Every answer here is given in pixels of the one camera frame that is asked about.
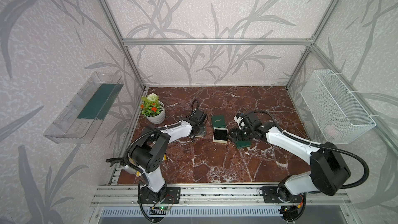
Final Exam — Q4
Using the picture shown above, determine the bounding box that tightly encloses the cream box base black insert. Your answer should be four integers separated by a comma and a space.
212, 128, 228, 144

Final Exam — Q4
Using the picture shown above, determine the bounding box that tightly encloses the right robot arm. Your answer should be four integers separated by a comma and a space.
230, 111, 370, 202

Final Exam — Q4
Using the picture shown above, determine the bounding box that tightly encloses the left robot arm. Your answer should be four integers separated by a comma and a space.
106, 110, 207, 194

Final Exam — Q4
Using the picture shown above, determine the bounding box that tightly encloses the green jewelry box near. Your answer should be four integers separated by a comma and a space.
234, 141, 251, 149

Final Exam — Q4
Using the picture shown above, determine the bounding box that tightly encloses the green jewelry box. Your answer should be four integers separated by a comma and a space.
234, 141, 251, 149
211, 115, 227, 128

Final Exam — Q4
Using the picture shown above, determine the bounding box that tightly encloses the green jewelry box far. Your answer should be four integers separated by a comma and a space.
211, 115, 227, 128

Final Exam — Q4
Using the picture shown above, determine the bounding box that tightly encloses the potted flower plant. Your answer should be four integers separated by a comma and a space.
141, 93, 165, 124

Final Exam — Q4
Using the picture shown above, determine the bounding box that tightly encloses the pink object in basket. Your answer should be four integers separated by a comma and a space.
325, 124, 340, 137

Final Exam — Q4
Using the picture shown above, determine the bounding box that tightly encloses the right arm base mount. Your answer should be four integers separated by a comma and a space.
258, 186, 306, 205

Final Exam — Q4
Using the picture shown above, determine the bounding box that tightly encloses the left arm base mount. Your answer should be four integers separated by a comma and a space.
138, 186, 181, 204

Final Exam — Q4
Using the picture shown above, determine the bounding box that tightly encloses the white wire mesh basket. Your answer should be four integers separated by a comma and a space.
301, 69, 376, 145

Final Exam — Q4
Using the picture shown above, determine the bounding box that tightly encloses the clear plastic wall tray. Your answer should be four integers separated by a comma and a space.
44, 72, 124, 144

